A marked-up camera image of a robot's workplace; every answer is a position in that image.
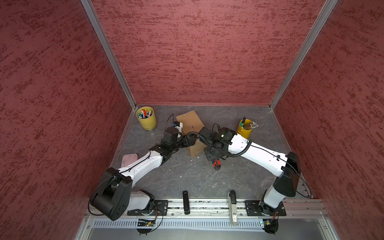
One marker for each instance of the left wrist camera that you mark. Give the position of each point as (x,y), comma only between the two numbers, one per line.
(178,126)

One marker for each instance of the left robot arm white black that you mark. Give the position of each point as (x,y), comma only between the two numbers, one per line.
(114,196)

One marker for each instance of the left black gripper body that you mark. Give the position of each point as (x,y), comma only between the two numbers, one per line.
(182,142)

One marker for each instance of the yellow pen cup left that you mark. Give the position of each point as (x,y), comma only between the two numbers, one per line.
(147,118)

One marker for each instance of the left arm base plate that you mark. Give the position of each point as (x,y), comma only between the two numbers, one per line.
(159,207)

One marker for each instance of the yellow pen cup right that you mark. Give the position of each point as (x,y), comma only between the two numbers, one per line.
(245,127)

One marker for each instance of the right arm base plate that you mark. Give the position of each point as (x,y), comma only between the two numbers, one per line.
(256,208)

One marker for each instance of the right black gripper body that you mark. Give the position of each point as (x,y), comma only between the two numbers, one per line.
(212,153)

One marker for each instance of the grey black clamp handle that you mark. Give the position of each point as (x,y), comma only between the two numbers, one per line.
(232,203)

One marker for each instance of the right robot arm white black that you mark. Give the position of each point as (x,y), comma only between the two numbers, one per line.
(285,167)

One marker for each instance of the yellow pen cup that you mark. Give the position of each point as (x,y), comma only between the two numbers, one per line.
(245,127)
(147,118)

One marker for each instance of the red black utility knife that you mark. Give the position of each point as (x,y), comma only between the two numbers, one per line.
(216,164)

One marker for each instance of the aluminium frame rail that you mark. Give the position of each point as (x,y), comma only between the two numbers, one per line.
(219,209)

